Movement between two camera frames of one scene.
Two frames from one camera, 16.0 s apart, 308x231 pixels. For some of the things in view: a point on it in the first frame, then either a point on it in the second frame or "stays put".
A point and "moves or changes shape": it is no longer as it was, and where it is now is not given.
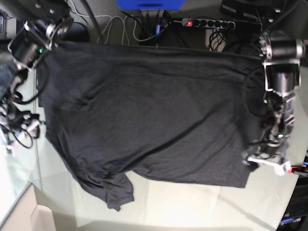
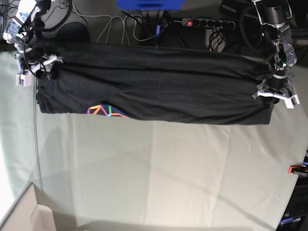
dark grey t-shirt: [178, 114] moves or changes shape
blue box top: [150, 5] stays put
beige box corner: [27, 215] stays put
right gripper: [267, 147] -> [277, 81]
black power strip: [209, 23] stays put
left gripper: [16, 118] -> [38, 67]
